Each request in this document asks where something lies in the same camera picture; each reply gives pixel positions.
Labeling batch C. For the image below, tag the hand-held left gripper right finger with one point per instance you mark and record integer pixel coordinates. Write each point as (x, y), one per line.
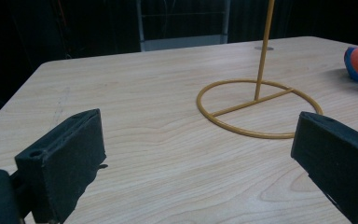
(335, 155)

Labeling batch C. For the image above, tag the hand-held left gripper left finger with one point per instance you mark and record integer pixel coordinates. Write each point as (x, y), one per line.
(65, 165)

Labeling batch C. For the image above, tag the grey round table grommet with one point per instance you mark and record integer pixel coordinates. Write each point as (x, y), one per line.
(264, 48)

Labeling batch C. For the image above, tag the grey metal frame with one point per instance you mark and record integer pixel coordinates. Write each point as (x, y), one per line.
(183, 42)

